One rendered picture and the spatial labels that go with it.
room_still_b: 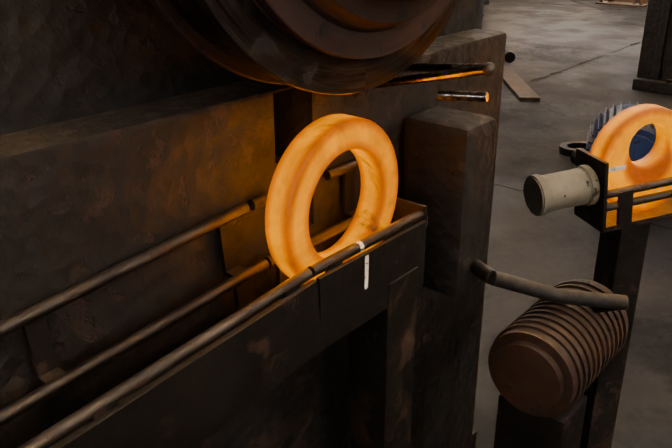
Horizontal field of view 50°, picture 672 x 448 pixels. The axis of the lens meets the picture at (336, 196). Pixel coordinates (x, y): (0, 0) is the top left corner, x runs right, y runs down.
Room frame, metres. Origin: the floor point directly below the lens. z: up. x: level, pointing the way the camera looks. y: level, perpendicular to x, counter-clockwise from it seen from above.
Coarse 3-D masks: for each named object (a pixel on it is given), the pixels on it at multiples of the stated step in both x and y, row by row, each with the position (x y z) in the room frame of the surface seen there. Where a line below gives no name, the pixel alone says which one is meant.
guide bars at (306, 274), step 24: (408, 216) 0.77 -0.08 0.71; (360, 240) 0.70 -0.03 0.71; (312, 264) 0.65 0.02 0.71; (336, 264) 0.66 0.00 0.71; (288, 288) 0.61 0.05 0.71; (240, 312) 0.57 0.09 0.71; (216, 336) 0.54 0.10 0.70; (168, 360) 0.50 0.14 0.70; (120, 384) 0.47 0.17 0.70; (144, 384) 0.48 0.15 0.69; (96, 408) 0.45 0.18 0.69; (48, 432) 0.42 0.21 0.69
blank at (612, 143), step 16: (624, 112) 1.00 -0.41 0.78; (640, 112) 0.98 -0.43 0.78; (656, 112) 0.99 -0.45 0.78; (608, 128) 0.99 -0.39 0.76; (624, 128) 0.97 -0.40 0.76; (640, 128) 0.98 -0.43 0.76; (656, 128) 1.02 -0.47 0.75; (608, 144) 0.97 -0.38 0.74; (624, 144) 0.98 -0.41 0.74; (656, 144) 1.02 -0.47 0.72; (608, 160) 0.97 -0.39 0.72; (624, 160) 0.98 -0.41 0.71; (640, 160) 1.01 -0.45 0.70; (656, 160) 1.00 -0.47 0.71; (608, 176) 0.97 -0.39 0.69; (624, 176) 0.98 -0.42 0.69; (640, 176) 0.98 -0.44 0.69; (656, 176) 0.99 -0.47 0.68; (640, 192) 0.99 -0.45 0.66; (640, 208) 0.99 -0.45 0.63
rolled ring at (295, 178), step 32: (320, 128) 0.69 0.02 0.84; (352, 128) 0.71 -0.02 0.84; (288, 160) 0.67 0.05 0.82; (320, 160) 0.67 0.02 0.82; (384, 160) 0.76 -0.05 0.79; (288, 192) 0.65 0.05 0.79; (384, 192) 0.76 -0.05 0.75; (288, 224) 0.64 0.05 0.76; (352, 224) 0.76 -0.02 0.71; (384, 224) 0.76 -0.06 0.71; (288, 256) 0.64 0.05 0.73; (320, 256) 0.67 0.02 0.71; (352, 256) 0.71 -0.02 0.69
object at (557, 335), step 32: (576, 288) 0.93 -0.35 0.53; (544, 320) 0.84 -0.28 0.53; (576, 320) 0.85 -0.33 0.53; (608, 320) 0.88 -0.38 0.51; (512, 352) 0.81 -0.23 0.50; (544, 352) 0.79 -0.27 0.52; (576, 352) 0.80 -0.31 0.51; (608, 352) 0.85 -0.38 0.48; (512, 384) 0.81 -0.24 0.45; (544, 384) 0.78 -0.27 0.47; (576, 384) 0.77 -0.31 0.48; (512, 416) 0.83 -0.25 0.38; (544, 416) 0.79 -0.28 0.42; (576, 416) 0.82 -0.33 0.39
